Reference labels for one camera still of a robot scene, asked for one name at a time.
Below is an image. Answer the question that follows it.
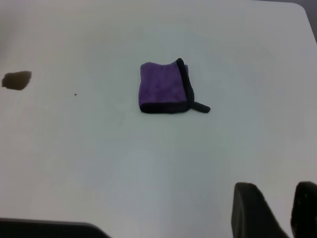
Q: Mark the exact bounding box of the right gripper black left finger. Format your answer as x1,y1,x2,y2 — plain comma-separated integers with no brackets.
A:
231,182,291,238

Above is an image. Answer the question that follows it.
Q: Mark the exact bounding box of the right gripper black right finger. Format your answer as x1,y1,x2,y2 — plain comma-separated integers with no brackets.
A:
290,181,317,238

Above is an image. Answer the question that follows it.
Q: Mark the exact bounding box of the brown coffee spill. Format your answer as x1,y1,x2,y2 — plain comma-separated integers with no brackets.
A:
1,70,33,90

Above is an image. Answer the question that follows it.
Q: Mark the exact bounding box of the purple cloth with black trim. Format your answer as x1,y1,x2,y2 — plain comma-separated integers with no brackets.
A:
137,58,211,115

